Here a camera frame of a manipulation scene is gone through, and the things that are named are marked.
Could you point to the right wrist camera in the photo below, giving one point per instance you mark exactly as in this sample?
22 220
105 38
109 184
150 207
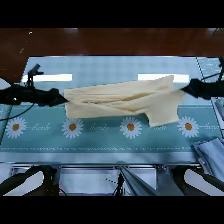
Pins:
221 68

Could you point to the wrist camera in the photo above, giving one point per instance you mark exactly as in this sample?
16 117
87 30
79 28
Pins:
32 74
221 68

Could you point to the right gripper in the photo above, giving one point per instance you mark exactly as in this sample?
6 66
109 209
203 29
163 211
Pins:
194 88

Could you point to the silver frame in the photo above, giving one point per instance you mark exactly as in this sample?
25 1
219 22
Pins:
143 185

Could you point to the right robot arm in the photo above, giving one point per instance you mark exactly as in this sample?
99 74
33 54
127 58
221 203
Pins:
213 90

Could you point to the cream shirt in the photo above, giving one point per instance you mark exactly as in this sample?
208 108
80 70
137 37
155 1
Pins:
133 98

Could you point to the pale blue garment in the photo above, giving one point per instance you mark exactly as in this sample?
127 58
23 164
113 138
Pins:
211 156

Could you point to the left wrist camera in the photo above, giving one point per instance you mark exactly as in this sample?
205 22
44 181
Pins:
32 74

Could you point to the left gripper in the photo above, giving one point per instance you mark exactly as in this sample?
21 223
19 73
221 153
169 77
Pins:
51 97

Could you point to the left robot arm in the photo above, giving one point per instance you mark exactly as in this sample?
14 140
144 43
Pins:
16 95

